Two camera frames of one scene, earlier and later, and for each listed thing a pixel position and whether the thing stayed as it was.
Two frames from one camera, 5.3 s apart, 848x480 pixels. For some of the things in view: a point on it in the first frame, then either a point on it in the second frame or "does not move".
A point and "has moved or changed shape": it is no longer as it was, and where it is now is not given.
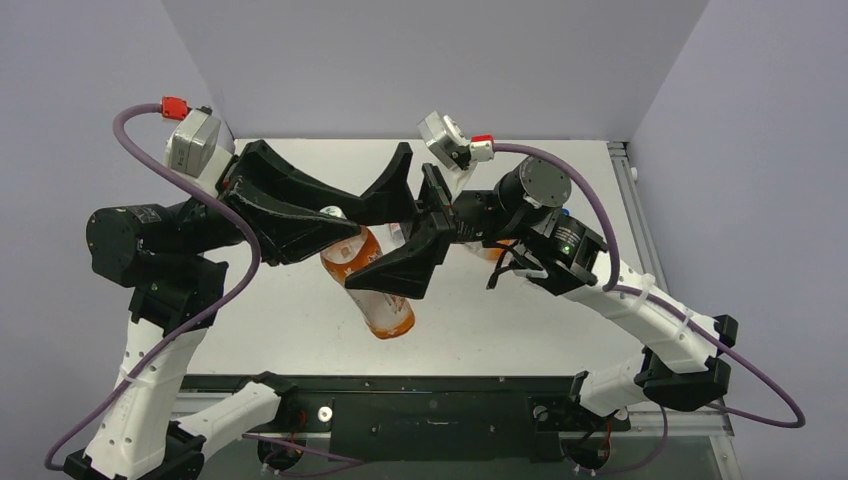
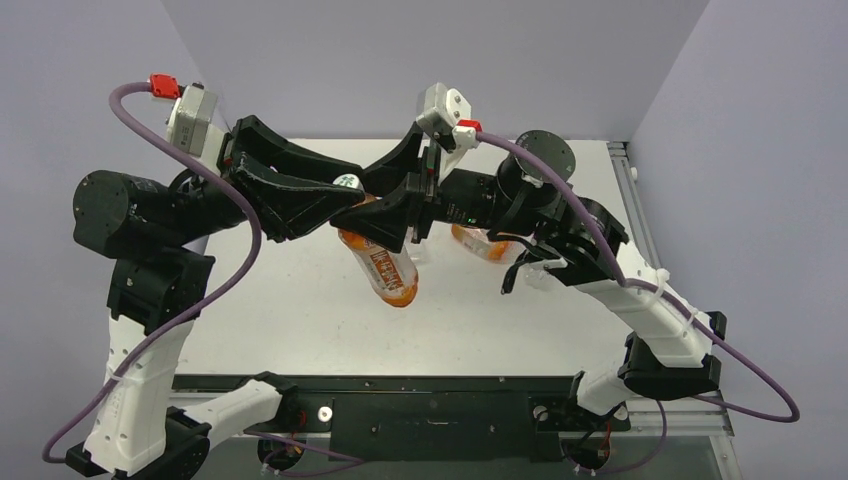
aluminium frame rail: [634, 206] does not move
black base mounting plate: [372, 418] does not move
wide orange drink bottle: [488, 252] does not move
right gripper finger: [408, 267] → [385, 222]
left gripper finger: [391, 201] → [267, 152]
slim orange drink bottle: [388, 315] has moved or changed shape
